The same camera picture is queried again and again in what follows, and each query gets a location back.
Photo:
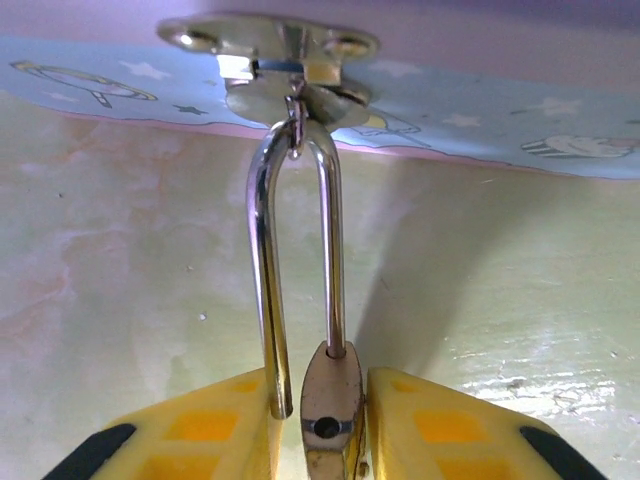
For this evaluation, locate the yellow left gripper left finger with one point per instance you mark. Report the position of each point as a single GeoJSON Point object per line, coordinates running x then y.
{"type": "Point", "coordinates": [200, 430]}

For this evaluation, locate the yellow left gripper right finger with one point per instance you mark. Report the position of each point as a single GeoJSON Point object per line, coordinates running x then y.
{"type": "Point", "coordinates": [450, 430]}

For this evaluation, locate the silver metal hasp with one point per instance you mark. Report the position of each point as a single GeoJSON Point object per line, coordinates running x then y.
{"type": "Point", "coordinates": [295, 35]}

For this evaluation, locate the silver padlock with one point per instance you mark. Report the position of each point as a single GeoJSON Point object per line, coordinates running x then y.
{"type": "Point", "coordinates": [330, 390]}

